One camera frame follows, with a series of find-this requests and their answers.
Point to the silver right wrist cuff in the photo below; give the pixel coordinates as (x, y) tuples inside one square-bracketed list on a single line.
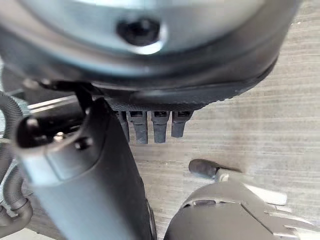
[(75, 32)]

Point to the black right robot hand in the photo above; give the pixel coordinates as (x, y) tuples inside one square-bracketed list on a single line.
[(175, 85)]

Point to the silver robot leg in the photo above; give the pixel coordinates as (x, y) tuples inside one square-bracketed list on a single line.
[(225, 215)]

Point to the dark robot foot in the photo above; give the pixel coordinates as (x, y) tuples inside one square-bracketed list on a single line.
[(202, 168)]

